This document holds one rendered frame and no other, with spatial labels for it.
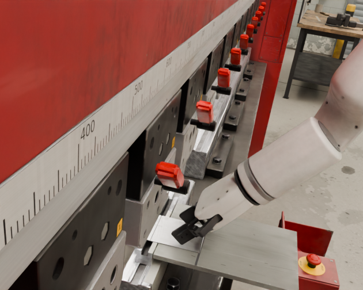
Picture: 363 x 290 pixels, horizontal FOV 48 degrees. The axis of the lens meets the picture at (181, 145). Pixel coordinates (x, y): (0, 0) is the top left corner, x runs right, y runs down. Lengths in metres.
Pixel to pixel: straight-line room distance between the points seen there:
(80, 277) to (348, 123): 0.54
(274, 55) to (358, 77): 2.23
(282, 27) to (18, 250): 2.68
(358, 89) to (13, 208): 0.54
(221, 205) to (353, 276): 1.89
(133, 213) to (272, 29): 2.46
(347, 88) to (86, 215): 0.46
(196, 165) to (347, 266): 1.55
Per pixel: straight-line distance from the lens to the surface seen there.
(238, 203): 0.70
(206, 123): 0.64
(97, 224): 0.33
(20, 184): 0.21
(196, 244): 0.80
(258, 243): 0.85
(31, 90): 0.20
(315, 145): 0.66
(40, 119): 0.21
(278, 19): 2.83
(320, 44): 8.35
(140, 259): 0.79
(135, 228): 0.47
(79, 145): 0.26
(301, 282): 1.17
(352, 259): 2.67
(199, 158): 1.22
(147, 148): 0.42
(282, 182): 0.69
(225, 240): 0.83
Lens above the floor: 1.51
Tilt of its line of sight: 26 degrees down
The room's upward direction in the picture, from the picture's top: 8 degrees clockwise
